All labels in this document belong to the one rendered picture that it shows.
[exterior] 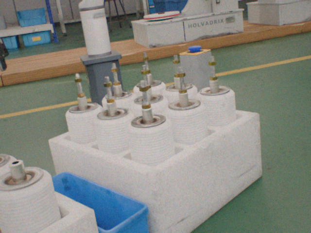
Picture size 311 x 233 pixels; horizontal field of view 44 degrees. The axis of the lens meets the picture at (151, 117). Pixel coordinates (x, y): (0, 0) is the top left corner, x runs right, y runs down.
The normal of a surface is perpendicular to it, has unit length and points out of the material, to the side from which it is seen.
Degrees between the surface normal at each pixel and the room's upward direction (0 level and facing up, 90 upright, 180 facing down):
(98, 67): 90
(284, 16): 90
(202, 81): 90
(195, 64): 90
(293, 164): 0
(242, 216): 0
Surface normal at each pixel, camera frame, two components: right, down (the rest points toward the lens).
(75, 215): -0.13, -0.94
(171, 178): 0.70, 0.14
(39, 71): 0.25, 0.28
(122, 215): -0.70, 0.28
